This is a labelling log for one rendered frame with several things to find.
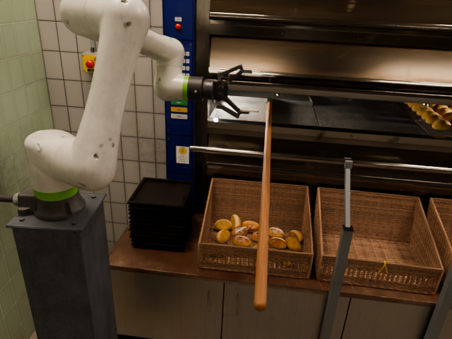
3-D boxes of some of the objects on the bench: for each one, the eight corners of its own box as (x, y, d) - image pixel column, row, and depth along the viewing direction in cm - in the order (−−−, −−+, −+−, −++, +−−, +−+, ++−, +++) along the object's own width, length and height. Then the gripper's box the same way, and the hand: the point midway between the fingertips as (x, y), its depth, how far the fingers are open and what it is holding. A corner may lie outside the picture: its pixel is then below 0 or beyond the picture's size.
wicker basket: (209, 216, 234) (210, 176, 222) (303, 225, 230) (309, 184, 218) (196, 269, 190) (196, 222, 178) (311, 281, 186) (319, 233, 174)
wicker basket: (309, 226, 229) (316, 185, 217) (407, 237, 223) (420, 196, 211) (315, 281, 186) (323, 233, 174) (437, 297, 179) (455, 249, 168)
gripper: (206, 54, 145) (263, 58, 143) (205, 118, 156) (257, 122, 154) (202, 57, 138) (262, 60, 136) (202, 123, 149) (257, 128, 147)
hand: (257, 93), depth 145 cm, fingers open, 13 cm apart
